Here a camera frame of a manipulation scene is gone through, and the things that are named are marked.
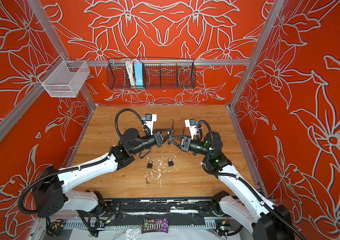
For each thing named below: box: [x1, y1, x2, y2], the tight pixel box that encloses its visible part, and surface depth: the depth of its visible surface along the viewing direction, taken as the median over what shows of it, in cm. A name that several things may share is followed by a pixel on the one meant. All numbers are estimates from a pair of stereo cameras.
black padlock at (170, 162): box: [168, 157, 174, 167], surface depth 90 cm
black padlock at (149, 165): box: [147, 160, 153, 169], surface depth 89 cm
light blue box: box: [134, 62, 144, 89], surface depth 91 cm
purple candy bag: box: [141, 217, 169, 234], surface depth 69 cm
